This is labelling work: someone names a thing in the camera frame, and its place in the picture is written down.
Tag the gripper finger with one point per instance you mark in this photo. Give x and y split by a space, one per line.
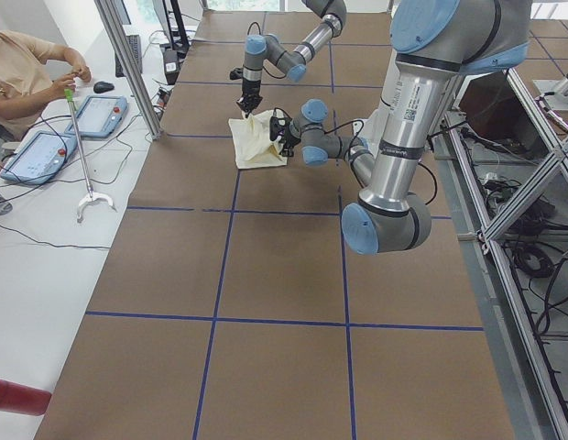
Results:
246 109
287 151

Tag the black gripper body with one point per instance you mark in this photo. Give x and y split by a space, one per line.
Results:
250 90
289 136

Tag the cream long-sleeve cat shirt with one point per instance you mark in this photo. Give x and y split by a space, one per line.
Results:
253 146

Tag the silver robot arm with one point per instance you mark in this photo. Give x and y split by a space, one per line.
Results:
434 41
291 62

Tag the black box white label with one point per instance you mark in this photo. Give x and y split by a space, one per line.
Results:
171 66

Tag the far blue teach pendant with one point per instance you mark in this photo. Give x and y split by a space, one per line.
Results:
99 115

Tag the blue teach pendant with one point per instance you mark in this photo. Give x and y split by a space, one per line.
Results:
40 158
99 115

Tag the black computer mouse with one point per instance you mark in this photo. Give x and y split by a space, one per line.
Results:
102 87

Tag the metal reacher grabber tool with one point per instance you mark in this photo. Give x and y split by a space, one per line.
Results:
91 197

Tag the near blue teach pendant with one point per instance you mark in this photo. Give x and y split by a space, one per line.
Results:
40 158

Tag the seated person beige shirt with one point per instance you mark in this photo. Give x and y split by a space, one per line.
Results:
25 86

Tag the red bottle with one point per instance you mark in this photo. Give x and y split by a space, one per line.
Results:
22 399

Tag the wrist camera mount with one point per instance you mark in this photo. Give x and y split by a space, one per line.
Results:
236 74
277 127

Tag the aluminium frame post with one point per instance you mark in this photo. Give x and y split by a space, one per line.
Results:
117 36

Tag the aluminium table side frame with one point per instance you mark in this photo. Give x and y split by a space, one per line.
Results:
513 169

